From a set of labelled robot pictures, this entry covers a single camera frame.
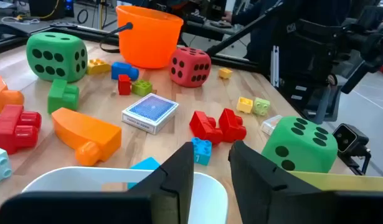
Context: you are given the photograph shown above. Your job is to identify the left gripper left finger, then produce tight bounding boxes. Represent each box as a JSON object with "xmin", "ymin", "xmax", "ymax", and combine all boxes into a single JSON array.
[{"xmin": 0, "ymin": 141, "xmax": 195, "ymax": 224}]

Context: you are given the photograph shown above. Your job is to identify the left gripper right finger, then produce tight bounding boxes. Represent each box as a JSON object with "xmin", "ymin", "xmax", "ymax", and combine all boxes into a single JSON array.
[{"xmin": 227, "ymin": 139, "xmax": 383, "ymax": 224}]

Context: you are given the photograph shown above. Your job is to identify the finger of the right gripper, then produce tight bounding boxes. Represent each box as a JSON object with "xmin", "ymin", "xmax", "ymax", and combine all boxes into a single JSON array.
[{"xmin": 340, "ymin": 60, "xmax": 370, "ymax": 95}]

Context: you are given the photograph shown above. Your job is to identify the green foam die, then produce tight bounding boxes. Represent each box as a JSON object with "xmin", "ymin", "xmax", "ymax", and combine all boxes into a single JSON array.
[
  {"xmin": 26, "ymin": 32, "xmax": 88, "ymax": 84},
  {"xmin": 261, "ymin": 116, "xmax": 339, "ymax": 174}
]

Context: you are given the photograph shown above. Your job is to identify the orange playing card deck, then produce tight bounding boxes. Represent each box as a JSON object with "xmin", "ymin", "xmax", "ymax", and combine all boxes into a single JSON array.
[{"xmin": 260, "ymin": 114, "xmax": 284, "ymax": 136}]

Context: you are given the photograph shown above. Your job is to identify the red big building block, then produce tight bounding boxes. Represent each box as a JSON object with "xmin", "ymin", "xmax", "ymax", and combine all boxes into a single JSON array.
[
  {"xmin": 0, "ymin": 104, "xmax": 42, "ymax": 156},
  {"xmin": 218, "ymin": 108, "xmax": 247, "ymax": 143},
  {"xmin": 189, "ymin": 110, "xmax": 224, "ymax": 145}
]

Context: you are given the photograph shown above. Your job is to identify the blue playing card deck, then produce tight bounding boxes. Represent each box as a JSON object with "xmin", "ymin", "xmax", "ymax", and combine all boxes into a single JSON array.
[{"xmin": 121, "ymin": 92, "xmax": 180, "ymax": 136}]

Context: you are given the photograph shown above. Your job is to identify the light green small brick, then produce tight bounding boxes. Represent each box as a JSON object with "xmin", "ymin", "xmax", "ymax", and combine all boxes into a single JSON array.
[{"xmin": 252, "ymin": 97, "xmax": 272, "ymax": 117}]

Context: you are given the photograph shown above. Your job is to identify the yellow small brick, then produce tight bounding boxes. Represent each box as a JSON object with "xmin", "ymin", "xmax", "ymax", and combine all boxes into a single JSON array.
[
  {"xmin": 218, "ymin": 67, "xmax": 234, "ymax": 80},
  {"xmin": 235, "ymin": 96, "xmax": 254, "ymax": 114}
]

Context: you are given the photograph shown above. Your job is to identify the lime green small brick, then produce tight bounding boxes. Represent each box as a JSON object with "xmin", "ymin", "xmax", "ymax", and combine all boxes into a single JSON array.
[{"xmin": 131, "ymin": 79, "xmax": 153, "ymax": 97}]

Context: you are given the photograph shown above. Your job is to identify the red small brick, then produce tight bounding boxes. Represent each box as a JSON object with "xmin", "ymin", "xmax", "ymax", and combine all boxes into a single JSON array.
[{"xmin": 118, "ymin": 74, "xmax": 133, "ymax": 96}]

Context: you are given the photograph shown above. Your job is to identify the blue big building block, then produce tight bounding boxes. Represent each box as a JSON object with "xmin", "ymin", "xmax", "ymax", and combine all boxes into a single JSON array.
[{"xmin": 111, "ymin": 61, "xmax": 139, "ymax": 81}]

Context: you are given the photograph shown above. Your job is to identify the pink die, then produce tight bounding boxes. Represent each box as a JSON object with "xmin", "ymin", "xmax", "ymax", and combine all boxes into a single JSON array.
[{"xmin": 169, "ymin": 47, "xmax": 212, "ymax": 88}]

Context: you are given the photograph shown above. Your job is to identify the orange pumpkin bucket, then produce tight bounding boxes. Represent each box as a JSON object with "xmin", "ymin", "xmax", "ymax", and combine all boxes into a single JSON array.
[{"xmin": 99, "ymin": 5, "xmax": 184, "ymax": 70}]

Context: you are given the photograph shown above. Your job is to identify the white plastic bin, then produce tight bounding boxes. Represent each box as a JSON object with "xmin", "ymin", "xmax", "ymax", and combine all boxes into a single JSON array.
[{"xmin": 21, "ymin": 166, "xmax": 229, "ymax": 224}]

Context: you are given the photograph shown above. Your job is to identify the blue small studded brick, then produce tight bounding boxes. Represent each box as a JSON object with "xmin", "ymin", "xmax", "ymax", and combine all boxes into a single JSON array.
[{"xmin": 191, "ymin": 137, "xmax": 213, "ymax": 167}]

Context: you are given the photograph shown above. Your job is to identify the yellow translucent tray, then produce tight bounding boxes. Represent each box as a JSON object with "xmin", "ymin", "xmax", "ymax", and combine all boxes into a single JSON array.
[{"xmin": 289, "ymin": 170, "xmax": 383, "ymax": 192}]

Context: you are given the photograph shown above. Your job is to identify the orange curved building block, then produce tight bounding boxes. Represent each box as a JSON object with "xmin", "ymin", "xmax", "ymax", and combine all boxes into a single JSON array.
[{"xmin": 51, "ymin": 107, "xmax": 123, "ymax": 167}]

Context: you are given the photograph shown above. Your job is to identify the yellow long brick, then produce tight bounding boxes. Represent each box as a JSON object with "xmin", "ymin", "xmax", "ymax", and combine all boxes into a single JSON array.
[{"xmin": 86, "ymin": 58, "xmax": 111, "ymax": 75}]

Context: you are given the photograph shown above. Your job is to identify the green big building block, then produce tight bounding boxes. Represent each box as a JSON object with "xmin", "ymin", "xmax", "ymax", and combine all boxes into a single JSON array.
[{"xmin": 47, "ymin": 78, "xmax": 80, "ymax": 114}]

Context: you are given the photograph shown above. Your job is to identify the black desk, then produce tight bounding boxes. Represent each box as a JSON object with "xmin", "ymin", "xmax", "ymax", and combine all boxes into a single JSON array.
[{"xmin": 181, "ymin": 12, "xmax": 242, "ymax": 41}]

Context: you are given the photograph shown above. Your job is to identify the orange big building block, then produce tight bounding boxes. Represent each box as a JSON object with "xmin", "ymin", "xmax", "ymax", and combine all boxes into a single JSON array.
[{"xmin": 0, "ymin": 75, "xmax": 25, "ymax": 114}]

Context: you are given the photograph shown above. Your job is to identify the black computer case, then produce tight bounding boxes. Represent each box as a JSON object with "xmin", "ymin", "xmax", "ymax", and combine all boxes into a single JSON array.
[{"xmin": 28, "ymin": 0, "xmax": 75, "ymax": 18}]

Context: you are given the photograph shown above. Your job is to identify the black boxy camera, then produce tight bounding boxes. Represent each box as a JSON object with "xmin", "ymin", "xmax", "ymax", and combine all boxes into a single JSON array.
[{"xmin": 332, "ymin": 123, "xmax": 372, "ymax": 177}]

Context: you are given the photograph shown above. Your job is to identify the silver aluminium bracket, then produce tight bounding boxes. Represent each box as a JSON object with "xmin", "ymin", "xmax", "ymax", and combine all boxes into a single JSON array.
[{"xmin": 270, "ymin": 45, "xmax": 280, "ymax": 88}]

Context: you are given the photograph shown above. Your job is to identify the yellow cable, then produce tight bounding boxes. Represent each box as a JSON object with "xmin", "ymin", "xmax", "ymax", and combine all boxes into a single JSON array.
[{"xmin": 18, "ymin": 0, "xmax": 60, "ymax": 20}]

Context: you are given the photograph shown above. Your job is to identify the white cable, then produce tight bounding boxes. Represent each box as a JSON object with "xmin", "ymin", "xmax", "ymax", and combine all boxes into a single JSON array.
[{"xmin": 1, "ymin": 16, "xmax": 41, "ymax": 26}]

